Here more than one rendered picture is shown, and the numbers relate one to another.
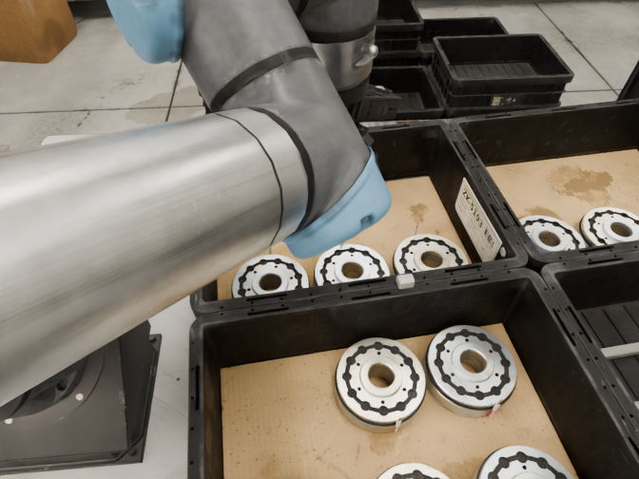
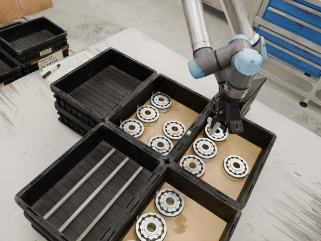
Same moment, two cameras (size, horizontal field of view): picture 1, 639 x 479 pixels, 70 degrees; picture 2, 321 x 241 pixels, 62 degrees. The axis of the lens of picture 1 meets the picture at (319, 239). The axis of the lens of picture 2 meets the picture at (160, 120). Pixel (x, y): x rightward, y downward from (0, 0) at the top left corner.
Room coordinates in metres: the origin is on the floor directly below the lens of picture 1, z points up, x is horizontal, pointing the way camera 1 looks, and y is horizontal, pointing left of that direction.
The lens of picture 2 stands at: (0.59, -0.72, 1.73)
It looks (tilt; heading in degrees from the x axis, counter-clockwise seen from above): 48 degrees down; 125
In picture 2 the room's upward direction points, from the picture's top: 12 degrees clockwise
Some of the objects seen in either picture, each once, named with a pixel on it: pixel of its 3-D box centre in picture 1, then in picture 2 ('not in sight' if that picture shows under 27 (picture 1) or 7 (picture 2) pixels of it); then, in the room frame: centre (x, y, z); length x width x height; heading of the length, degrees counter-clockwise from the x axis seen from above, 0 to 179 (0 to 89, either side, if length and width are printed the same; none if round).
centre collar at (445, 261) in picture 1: (431, 259); (192, 165); (0.39, -0.15, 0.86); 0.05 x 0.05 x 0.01
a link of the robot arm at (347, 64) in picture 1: (331, 50); (235, 88); (0.37, -0.01, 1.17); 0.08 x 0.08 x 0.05
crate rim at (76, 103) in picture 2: not in sight; (107, 80); (-0.15, -0.13, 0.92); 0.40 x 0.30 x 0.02; 100
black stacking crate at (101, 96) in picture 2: not in sight; (107, 88); (-0.15, -0.13, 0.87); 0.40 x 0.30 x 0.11; 100
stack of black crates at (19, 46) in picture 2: not in sight; (38, 58); (-1.17, 0.01, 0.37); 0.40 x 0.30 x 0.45; 94
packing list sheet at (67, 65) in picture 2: not in sight; (74, 69); (-0.54, -0.06, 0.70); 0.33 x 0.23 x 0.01; 94
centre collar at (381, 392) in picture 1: (380, 375); (174, 129); (0.22, -0.07, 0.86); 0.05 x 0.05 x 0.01
